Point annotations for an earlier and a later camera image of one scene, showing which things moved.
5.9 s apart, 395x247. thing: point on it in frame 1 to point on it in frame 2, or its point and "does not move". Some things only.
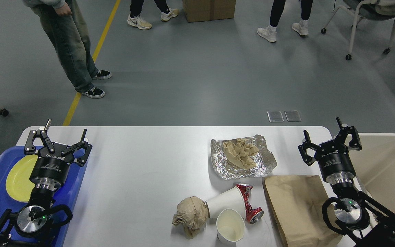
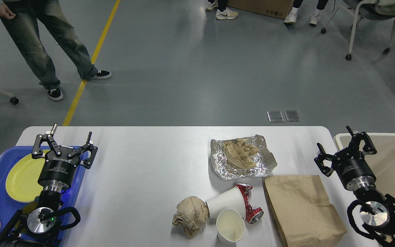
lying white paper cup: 232,199 does not move
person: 136,8 to 223,12
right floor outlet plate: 292,116 does not move
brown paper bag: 296,202 does not move
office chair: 373,10 does not move
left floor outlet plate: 275,116 does not move
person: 66,26 to 25,24
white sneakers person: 269,33 to 292,18
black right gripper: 334,159 to 352,166
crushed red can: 252,215 does not move
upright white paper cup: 230,225 does not move
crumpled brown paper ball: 192,213 does not move
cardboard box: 200,10 to 279,9
